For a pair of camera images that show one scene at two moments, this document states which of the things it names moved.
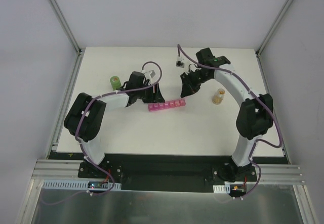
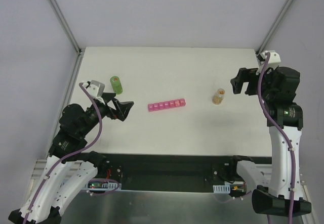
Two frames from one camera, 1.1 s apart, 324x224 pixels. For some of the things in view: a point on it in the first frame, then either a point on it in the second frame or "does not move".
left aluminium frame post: (59, 16) does not move
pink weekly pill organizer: (167, 104) does not move
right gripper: (191, 80) to (249, 81)
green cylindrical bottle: (115, 82) does not move
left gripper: (151, 92) to (111, 106)
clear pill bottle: (218, 96) does not move
